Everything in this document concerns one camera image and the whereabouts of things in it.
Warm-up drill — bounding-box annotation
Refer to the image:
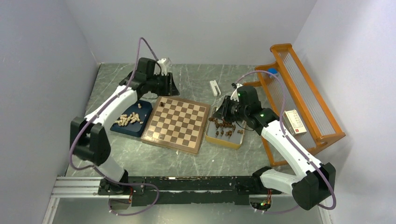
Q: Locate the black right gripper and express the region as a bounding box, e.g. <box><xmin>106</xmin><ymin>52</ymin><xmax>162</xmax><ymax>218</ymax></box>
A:
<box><xmin>212</xmin><ymin>95</ymin><xmax>248</xmax><ymax>122</ymax></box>

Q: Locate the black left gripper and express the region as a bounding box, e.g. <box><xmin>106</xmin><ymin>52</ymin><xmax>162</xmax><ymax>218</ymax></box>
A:
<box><xmin>147</xmin><ymin>72</ymin><xmax>180</xmax><ymax>96</ymax></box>

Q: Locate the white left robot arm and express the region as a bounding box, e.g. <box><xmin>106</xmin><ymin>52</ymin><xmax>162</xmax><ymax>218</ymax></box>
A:
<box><xmin>69</xmin><ymin>57</ymin><xmax>180</xmax><ymax>194</ymax></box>

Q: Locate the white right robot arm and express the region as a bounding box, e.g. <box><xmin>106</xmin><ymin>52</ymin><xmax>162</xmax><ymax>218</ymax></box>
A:
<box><xmin>213</xmin><ymin>86</ymin><xmax>337</xmax><ymax>210</ymax></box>

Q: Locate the dark chess pieces pile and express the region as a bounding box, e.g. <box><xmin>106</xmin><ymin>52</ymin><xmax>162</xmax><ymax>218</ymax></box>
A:
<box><xmin>206</xmin><ymin>117</ymin><xmax>245</xmax><ymax>139</ymax></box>

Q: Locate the wooden chess board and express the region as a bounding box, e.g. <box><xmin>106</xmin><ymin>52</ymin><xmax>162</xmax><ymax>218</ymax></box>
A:
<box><xmin>141</xmin><ymin>97</ymin><xmax>211</xmax><ymax>154</ymax></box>

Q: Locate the light chess pieces pile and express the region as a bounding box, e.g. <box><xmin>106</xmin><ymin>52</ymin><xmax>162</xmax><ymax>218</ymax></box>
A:
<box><xmin>114</xmin><ymin>103</ymin><xmax>146</xmax><ymax>127</ymax></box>

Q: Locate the yellow metal tin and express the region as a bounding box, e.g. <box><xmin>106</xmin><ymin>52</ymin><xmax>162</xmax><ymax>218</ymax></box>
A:
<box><xmin>205</xmin><ymin>107</ymin><xmax>246</xmax><ymax>149</ymax></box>

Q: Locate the white clip on table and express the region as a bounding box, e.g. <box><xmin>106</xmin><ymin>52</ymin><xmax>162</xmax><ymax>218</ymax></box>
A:
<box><xmin>209</xmin><ymin>80</ymin><xmax>221</xmax><ymax>97</ymax></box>

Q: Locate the blue tray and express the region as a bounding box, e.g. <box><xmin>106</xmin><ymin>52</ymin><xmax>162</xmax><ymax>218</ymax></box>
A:
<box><xmin>110</xmin><ymin>100</ymin><xmax>153</xmax><ymax>138</ymax></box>

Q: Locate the blue round object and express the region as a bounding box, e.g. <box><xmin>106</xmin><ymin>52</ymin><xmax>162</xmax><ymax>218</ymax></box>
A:
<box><xmin>268</xmin><ymin>68</ymin><xmax>279</xmax><ymax>78</ymax></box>

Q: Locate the orange wooden rack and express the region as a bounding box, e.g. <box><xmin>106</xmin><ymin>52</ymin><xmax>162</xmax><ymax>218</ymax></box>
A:
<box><xmin>244</xmin><ymin>43</ymin><xmax>346</xmax><ymax>155</ymax></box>

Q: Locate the white small box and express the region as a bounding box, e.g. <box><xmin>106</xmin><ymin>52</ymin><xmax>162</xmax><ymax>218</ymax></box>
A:
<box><xmin>283</xmin><ymin>109</ymin><xmax>307</xmax><ymax>136</ymax></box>

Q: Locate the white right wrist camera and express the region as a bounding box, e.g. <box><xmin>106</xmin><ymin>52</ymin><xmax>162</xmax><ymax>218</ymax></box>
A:
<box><xmin>230</xmin><ymin>83</ymin><xmax>243</xmax><ymax>101</ymax></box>

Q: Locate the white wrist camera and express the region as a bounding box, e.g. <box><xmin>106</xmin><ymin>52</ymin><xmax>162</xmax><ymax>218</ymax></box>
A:
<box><xmin>230</xmin><ymin>83</ymin><xmax>243</xmax><ymax>101</ymax></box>
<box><xmin>157</xmin><ymin>57</ymin><xmax>171</xmax><ymax>76</ymax></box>

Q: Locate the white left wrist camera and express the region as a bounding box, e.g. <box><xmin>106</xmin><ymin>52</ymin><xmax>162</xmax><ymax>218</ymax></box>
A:
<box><xmin>157</xmin><ymin>57</ymin><xmax>171</xmax><ymax>76</ymax></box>

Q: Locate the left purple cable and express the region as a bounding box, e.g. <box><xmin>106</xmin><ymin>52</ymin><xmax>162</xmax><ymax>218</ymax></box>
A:
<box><xmin>68</xmin><ymin>37</ymin><xmax>160</xmax><ymax>217</ymax></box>

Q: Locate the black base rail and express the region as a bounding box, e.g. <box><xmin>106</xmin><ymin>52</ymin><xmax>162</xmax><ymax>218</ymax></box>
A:
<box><xmin>97</xmin><ymin>176</ymin><xmax>280</xmax><ymax>207</ymax></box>

